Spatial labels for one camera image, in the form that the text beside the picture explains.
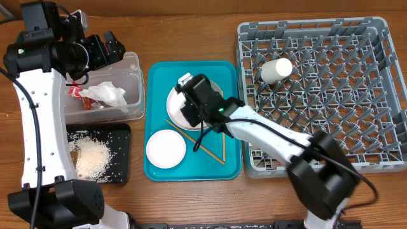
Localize small pink bowl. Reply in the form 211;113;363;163
146;129;186;169

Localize food scraps rice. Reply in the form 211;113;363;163
67;130;128;184

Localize black tray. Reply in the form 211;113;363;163
65;123;132;184

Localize white napkin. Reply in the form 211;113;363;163
79;81;129;113

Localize wooden chopstick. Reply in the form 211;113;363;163
222;133;226;163

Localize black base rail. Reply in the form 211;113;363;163
139;219;363;229

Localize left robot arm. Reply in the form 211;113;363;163
1;27;137;228

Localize pink plate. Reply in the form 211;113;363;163
166;81;224;132

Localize teal plastic tray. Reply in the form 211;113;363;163
144;60;242;182

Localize grey-white bowl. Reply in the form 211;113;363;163
210;80;223;96

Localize clear plastic bin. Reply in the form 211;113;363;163
65;52;145;124

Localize white cup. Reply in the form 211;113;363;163
260;58;293;84

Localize red snack wrapper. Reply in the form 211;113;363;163
68;81;98;111

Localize grey plastic dish rack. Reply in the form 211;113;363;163
237;17;406;173

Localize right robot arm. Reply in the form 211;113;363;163
180;97;361;228

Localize wooden chopstick diagonal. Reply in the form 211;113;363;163
165;120;225;165

